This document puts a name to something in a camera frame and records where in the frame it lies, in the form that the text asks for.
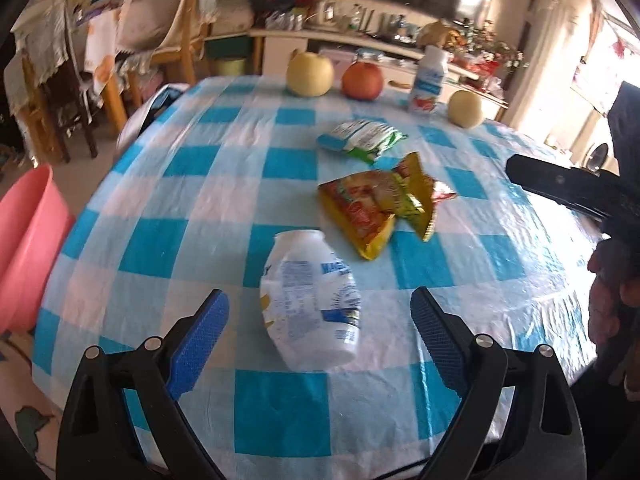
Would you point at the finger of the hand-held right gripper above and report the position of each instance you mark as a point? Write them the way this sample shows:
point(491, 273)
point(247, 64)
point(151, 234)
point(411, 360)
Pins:
point(550, 180)

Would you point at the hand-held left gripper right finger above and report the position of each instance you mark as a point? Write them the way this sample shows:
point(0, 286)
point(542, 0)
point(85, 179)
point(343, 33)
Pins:
point(440, 335)

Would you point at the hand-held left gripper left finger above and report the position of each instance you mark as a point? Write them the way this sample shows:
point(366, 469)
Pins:
point(200, 340)

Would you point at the small squat white bottle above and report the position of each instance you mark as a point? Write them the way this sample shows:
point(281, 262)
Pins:
point(310, 310)

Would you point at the gold green snack wrapper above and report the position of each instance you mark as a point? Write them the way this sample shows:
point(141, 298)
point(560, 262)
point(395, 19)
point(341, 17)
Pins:
point(415, 185)

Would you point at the yellow snack packet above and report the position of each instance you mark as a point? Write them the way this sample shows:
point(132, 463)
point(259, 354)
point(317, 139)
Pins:
point(360, 215)

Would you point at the green white milk wrapper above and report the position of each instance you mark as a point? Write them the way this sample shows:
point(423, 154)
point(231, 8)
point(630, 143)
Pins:
point(365, 140)

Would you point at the pink plastic basin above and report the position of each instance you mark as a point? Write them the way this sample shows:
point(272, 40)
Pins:
point(30, 240)

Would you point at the person's right hand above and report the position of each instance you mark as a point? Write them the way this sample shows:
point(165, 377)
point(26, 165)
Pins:
point(607, 305)

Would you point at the large yellow pear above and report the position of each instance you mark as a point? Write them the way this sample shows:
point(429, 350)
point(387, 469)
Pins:
point(465, 108)

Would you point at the blue white checked tablecloth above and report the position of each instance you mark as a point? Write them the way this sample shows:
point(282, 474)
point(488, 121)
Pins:
point(200, 210)

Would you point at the dried flower arrangement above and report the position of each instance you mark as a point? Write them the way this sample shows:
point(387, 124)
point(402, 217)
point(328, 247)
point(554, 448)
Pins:
point(490, 42)

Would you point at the tall white yogurt bottle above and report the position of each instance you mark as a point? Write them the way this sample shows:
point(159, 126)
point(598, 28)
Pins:
point(427, 80)

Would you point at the red apple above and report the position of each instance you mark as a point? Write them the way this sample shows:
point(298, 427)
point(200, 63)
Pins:
point(362, 81)

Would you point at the small yellow pear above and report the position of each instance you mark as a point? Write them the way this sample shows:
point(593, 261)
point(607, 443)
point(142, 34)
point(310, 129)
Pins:
point(310, 74)

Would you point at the dark wooden chair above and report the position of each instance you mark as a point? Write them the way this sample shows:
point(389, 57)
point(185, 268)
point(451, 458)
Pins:
point(75, 105)

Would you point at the yellow green pot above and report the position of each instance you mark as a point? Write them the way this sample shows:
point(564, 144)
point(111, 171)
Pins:
point(231, 66)

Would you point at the light wooden chair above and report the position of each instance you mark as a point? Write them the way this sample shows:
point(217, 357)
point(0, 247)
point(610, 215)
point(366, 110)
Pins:
point(189, 45)

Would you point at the white cloth with orange print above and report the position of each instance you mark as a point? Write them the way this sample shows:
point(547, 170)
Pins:
point(100, 50)

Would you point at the grey lace cloth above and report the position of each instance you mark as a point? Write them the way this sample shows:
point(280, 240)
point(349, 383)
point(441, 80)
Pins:
point(35, 40)

